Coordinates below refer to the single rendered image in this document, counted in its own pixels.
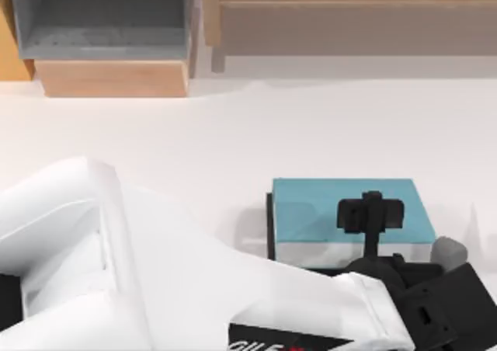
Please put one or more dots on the blue book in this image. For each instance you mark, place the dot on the blue book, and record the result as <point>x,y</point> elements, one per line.
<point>310,207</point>

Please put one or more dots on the wooden open shelf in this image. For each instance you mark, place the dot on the wooden open shelf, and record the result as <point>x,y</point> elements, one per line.
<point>349,28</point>

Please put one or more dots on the pale wooden drawer front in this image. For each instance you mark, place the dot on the pale wooden drawer front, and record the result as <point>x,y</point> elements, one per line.
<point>112,78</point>

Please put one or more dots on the wooden cupboard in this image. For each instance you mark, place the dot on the wooden cupboard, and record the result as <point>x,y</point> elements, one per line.
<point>11,44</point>

